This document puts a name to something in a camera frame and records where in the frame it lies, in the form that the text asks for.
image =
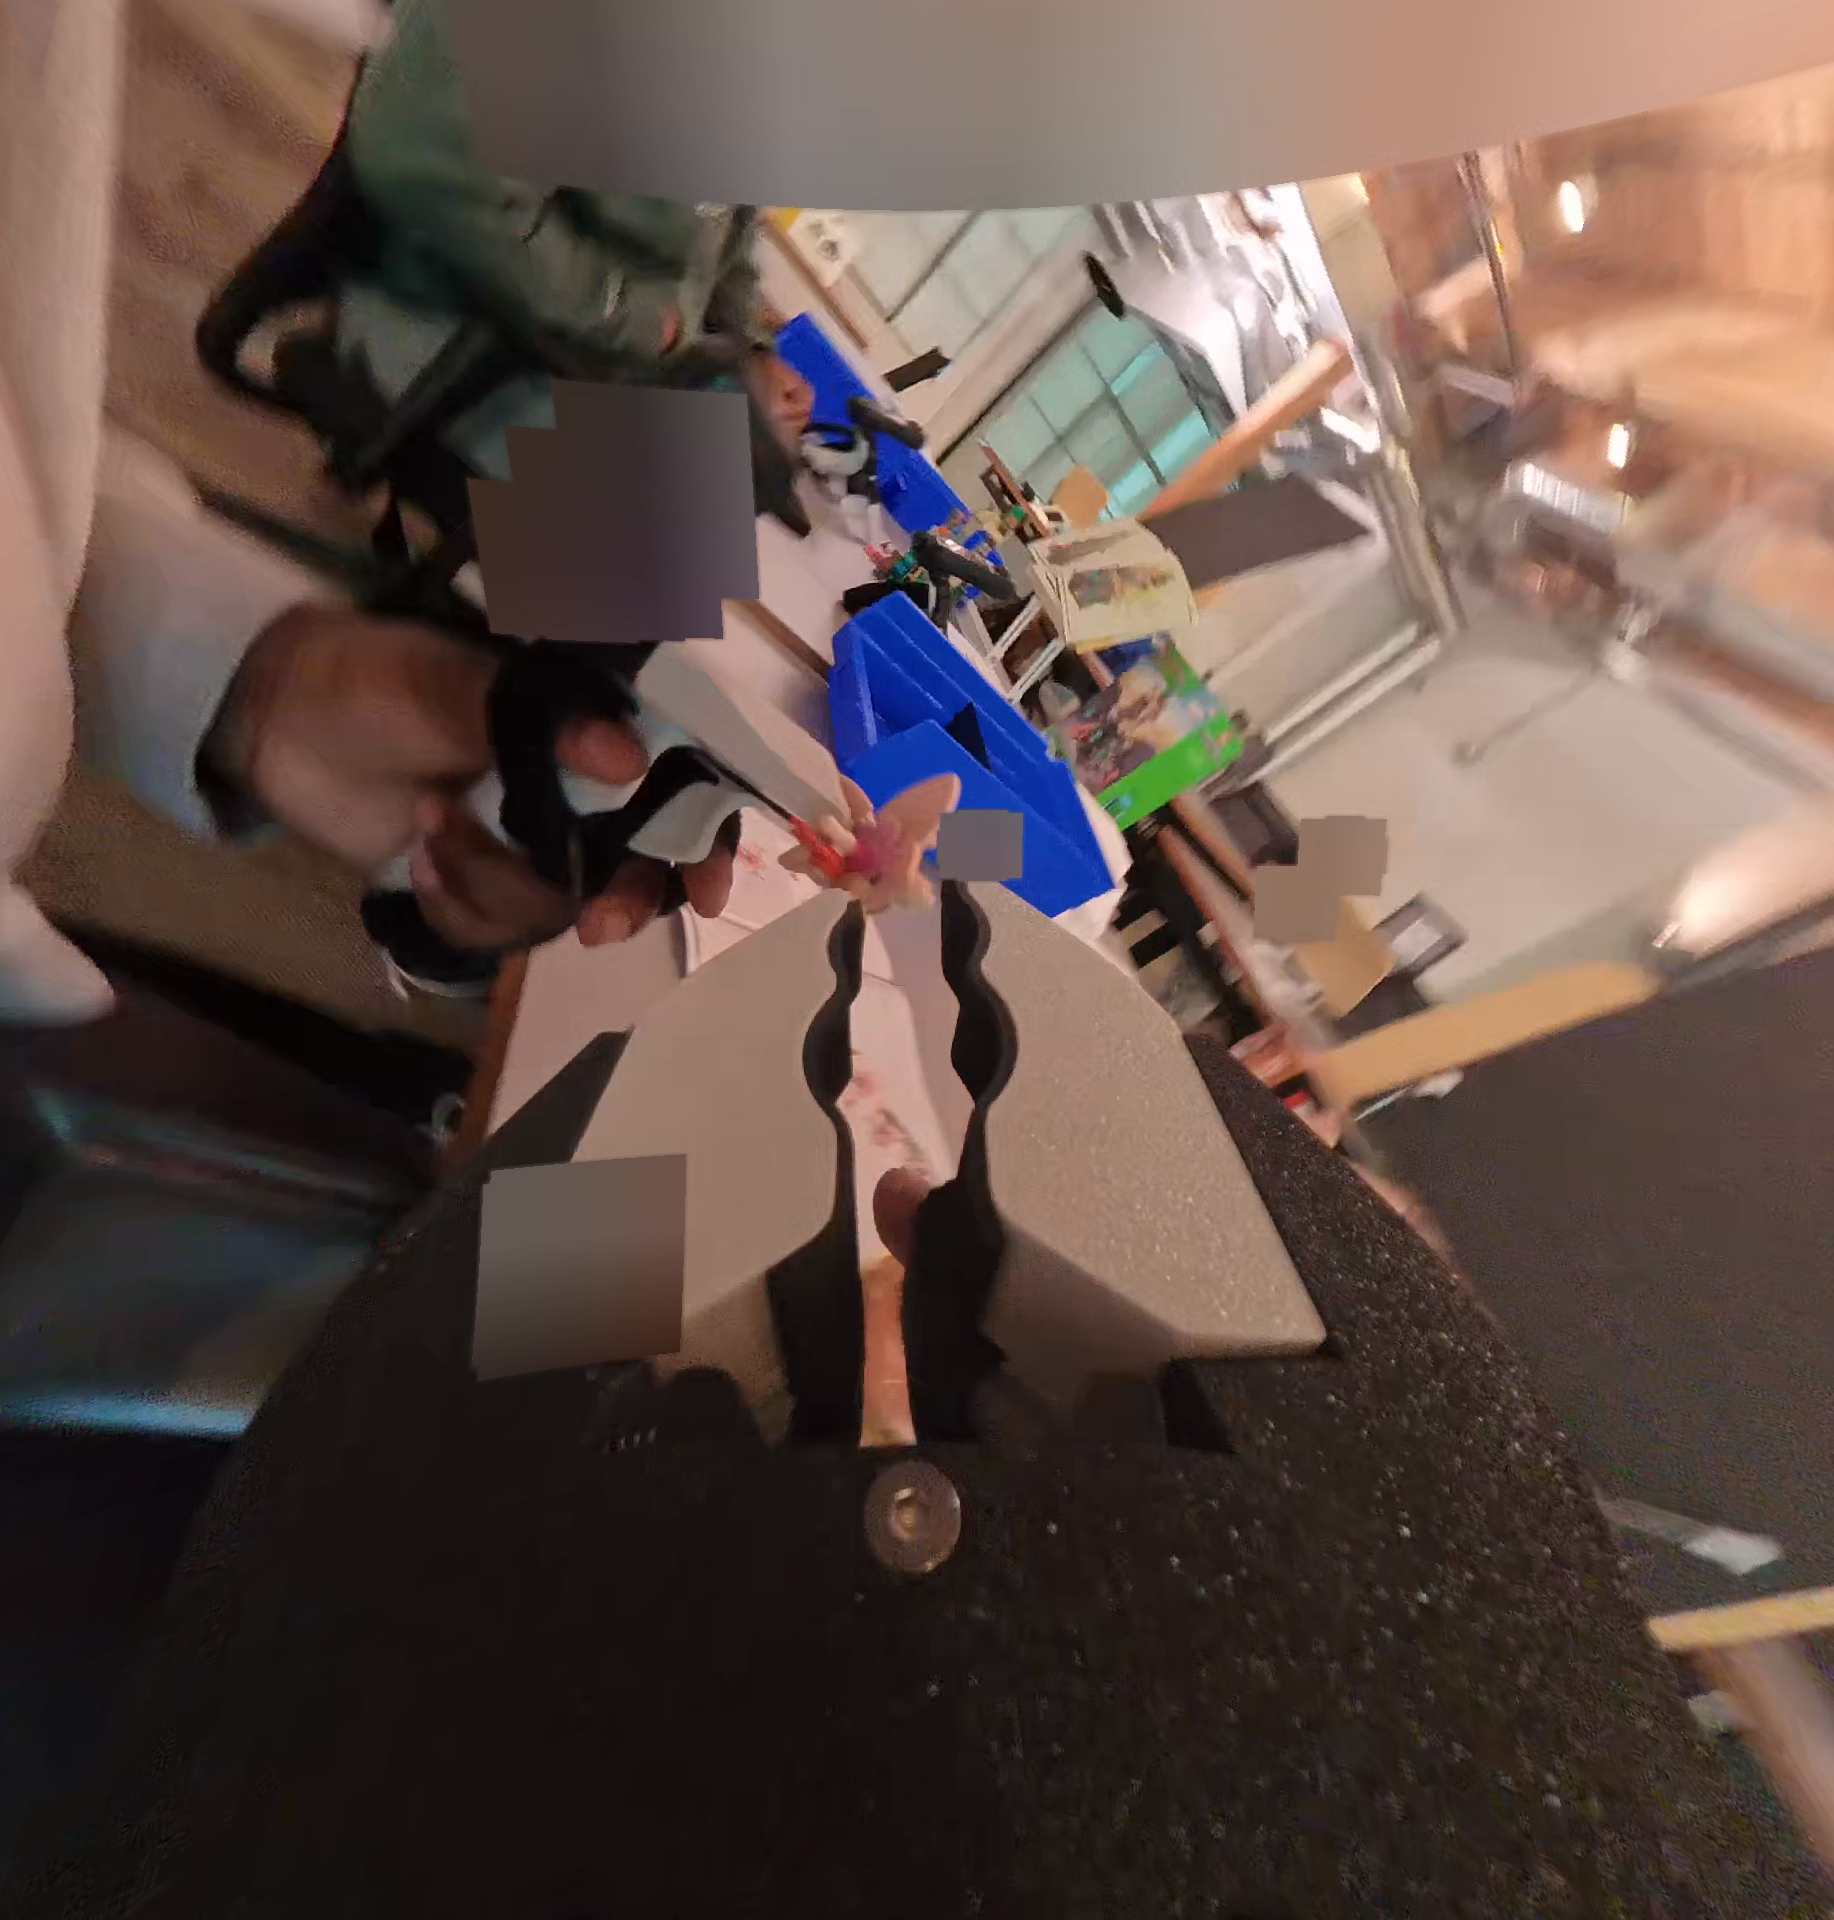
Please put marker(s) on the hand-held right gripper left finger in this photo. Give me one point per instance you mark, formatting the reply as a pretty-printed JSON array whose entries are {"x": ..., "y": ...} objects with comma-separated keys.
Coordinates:
[{"x": 737, "y": 1050}]

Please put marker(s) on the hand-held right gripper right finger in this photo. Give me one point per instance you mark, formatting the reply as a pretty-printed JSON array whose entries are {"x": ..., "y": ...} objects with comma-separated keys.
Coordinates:
[{"x": 1113, "y": 1172}]

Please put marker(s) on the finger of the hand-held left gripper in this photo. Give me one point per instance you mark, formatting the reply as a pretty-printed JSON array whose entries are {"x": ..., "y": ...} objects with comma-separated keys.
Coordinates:
[
  {"x": 557, "y": 1020},
  {"x": 737, "y": 722}
]

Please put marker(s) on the red toy flower piece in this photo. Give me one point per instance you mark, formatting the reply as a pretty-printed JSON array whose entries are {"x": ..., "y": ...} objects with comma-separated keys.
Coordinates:
[{"x": 814, "y": 852}]

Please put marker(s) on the small pink toy flower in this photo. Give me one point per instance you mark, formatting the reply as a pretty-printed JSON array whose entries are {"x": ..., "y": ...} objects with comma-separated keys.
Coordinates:
[{"x": 897, "y": 843}]

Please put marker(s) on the person's left forearm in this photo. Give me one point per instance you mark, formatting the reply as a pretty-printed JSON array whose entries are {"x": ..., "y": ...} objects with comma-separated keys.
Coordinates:
[{"x": 107, "y": 600}]

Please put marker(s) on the person's left hand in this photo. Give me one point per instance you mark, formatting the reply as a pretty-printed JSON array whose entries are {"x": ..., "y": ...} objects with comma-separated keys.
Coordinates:
[{"x": 362, "y": 722}]

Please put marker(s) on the blue plastic bin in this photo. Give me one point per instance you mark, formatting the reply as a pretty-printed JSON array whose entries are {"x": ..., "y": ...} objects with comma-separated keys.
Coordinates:
[
  {"x": 947, "y": 722},
  {"x": 893, "y": 450}
]

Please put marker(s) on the white black hand-held device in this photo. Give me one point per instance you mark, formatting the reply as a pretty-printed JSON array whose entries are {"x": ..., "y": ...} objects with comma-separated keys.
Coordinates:
[{"x": 843, "y": 442}]

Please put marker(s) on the black office chair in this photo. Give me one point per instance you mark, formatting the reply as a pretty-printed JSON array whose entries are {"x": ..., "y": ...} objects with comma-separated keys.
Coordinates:
[{"x": 348, "y": 377}]

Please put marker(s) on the beige printed toy box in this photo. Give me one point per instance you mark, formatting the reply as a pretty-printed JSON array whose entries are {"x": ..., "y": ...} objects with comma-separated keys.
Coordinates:
[{"x": 1113, "y": 577}]

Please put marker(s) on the green printed toy box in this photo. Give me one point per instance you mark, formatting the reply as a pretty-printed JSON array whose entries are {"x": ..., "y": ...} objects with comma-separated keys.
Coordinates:
[{"x": 1158, "y": 735}]

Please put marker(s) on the grey metal case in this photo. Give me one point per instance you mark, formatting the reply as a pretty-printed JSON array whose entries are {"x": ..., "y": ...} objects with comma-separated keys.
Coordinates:
[{"x": 152, "y": 1262}]

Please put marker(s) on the black floor mat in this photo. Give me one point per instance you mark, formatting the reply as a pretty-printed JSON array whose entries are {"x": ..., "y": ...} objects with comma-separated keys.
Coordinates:
[{"x": 1262, "y": 528}]

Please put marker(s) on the wooden beam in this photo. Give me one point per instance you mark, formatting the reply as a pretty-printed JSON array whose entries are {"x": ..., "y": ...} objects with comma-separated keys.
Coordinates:
[{"x": 1262, "y": 427}]

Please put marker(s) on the wooden frame piece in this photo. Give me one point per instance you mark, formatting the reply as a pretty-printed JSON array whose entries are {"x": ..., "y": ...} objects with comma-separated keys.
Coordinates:
[{"x": 1787, "y": 1682}]

